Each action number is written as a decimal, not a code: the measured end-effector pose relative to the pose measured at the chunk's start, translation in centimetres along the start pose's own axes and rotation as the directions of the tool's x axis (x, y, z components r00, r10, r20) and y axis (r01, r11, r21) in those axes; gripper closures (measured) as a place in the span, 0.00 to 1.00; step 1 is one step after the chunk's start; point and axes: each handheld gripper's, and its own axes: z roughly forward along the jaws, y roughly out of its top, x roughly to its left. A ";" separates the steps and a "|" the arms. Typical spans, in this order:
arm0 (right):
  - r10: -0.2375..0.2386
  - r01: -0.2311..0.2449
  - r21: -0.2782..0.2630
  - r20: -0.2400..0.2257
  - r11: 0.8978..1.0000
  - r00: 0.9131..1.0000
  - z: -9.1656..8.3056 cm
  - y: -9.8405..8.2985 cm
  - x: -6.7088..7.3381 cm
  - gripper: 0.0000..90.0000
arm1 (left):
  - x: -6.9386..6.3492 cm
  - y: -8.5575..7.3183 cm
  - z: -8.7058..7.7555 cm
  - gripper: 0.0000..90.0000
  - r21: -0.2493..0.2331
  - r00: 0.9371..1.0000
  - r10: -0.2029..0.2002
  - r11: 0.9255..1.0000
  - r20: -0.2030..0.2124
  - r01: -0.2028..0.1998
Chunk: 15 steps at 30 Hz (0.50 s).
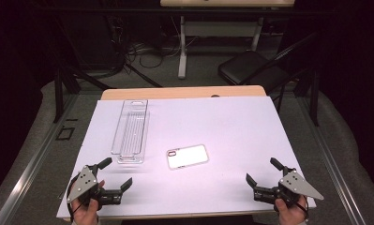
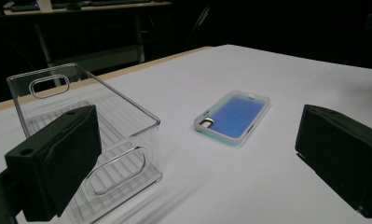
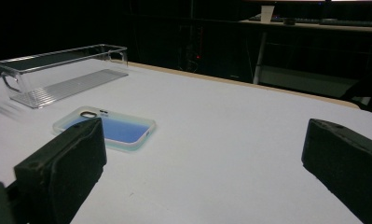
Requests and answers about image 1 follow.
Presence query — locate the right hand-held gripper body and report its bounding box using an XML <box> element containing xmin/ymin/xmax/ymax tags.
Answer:
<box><xmin>253</xmin><ymin>166</ymin><xmax>325</xmax><ymax>210</ymax></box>

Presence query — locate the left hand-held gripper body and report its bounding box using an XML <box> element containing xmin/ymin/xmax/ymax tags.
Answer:
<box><xmin>67</xmin><ymin>163</ymin><xmax>124</xmax><ymax>208</ymax></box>

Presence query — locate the clear plastic packaging tray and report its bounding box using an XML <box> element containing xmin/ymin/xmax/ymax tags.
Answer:
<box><xmin>110</xmin><ymin>98</ymin><xmax>151</xmax><ymax>165</ymax></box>

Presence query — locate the phone case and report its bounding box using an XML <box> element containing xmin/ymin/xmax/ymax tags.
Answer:
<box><xmin>166</xmin><ymin>143</ymin><xmax>210</xmax><ymax>171</ymax></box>

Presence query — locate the person's left hand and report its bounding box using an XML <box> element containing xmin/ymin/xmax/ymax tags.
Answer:
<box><xmin>70</xmin><ymin>179</ymin><xmax>106</xmax><ymax>225</ymax></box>

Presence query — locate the person's right hand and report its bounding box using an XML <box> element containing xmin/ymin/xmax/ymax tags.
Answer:
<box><xmin>274</xmin><ymin>195</ymin><xmax>309</xmax><ymax>225</ymax></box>

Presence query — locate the white board sheet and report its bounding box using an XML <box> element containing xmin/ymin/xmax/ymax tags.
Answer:
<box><xmin>56</xmin><ymin>96</ymin><xmax>317</xmax><ymax>219</ymax></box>

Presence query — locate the black metal stand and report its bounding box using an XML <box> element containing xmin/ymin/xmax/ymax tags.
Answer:
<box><xmin>275</xmin><ymin>68</ymin><xmax>321</xmax><ymax>128</ymax></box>
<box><xmin>52</xmin><ymin>18</ymin><xmax>162</xmax><ymax>124</ymax></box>

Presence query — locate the black folding chair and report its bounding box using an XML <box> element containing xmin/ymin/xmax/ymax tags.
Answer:
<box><xmin>217</xmin><ymin>31</ymin><xmax>320</xmax><ymax>95</ymax></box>

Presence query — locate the wooden table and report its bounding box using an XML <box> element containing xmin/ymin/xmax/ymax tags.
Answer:
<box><xmin>62</xmin><ymin>84</ymin><xmax>312</xmax><ymax>223</ymax></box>

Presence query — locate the white-legged desk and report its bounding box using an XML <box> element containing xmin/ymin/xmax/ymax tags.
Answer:
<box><xmin>159</xmin><ymin>0</ymin><xmax>296</xmax><ymax>80</ymax></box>

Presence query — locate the right hand-held gripper cable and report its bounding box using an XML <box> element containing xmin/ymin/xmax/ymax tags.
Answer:
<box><xmin>295</xmin><ymin>195</ymin><xmax>310</xmax><ymax>219</ymax></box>

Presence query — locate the hand-held gripper cable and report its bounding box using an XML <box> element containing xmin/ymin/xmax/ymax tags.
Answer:
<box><xmin>66</xmin><ymin>172</ymin><xmax>82</xmax><ymax>223</ymax></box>
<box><xmin>295</xmin><ymin>195</ymin><xmax>310</xmax><ymax>219</ymax></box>

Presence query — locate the left hand-held gripper cable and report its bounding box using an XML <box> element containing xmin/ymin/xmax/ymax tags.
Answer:
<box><xmin>66</xmin><ymin>172</ymin><xmax>82</xmax><ymax>223</ymax></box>

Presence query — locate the aluminium floor rail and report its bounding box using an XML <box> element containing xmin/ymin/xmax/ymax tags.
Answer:
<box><xmin>295</xmin><ymin>93</ymin><xmax>367</xmax><ymax>225</ymax></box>
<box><xmin>0</xmin><ymin>93</ymin><xmax>80</xmax><ymax>225</ymax></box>

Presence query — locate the bundle of floor cables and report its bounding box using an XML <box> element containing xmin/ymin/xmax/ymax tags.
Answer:
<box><xmin>125</xmin><ymin>15</ymin><xmax>202</xmax><ymax>69</ymax></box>

